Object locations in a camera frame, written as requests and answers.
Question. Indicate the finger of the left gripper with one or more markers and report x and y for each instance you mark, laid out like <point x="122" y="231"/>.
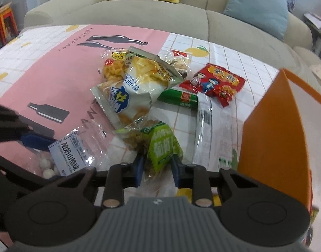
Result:
<point x="39" y="138"/>

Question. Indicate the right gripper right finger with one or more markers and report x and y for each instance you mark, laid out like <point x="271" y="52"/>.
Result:
<point x="194" y="177"/>

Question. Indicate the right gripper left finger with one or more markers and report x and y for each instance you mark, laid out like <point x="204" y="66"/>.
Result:
<point x="119" y="177"/>

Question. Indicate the white balls candy bag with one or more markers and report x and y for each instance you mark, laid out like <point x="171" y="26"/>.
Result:
<point x="85" y="146"/>

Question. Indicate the green nut snack bag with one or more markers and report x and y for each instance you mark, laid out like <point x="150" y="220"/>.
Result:
<point x="157" y="142"/>

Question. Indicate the white yellow chips bag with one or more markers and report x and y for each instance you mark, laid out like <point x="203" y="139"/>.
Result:
<point x="146" y="77"/>

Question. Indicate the pink white lemon tablecloth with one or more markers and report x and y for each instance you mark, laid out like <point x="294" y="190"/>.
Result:
<point x="46" y="74"/>

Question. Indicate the green sausage stick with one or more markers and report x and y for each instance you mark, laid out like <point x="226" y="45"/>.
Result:
<point x="179" y="98"/>

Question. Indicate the orange cardboard box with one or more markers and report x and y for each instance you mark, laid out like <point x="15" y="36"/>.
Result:
<point x="281" y="141"/>

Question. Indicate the red cartoon snack bag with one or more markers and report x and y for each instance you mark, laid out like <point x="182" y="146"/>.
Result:
<point x="216" y="82"/>

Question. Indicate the yellow round cracker pack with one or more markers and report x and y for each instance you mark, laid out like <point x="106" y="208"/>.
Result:
<point x="113" y="66"/>

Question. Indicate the red yellow stool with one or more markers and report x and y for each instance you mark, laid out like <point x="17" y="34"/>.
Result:
<point x="8" y="26"/>

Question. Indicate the small clear red snack pack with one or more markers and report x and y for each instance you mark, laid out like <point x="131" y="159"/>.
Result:
<point x="180" y="60"/>

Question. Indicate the beige fabric sofa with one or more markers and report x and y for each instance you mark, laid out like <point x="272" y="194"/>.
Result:
<point x="202" y="19"/>

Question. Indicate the teal cushion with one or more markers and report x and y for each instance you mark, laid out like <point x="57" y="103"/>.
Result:
<point x="270" y="16"/>

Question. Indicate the cluttered white desk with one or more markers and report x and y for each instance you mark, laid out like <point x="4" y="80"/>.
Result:
<point x="314" y="22"/>

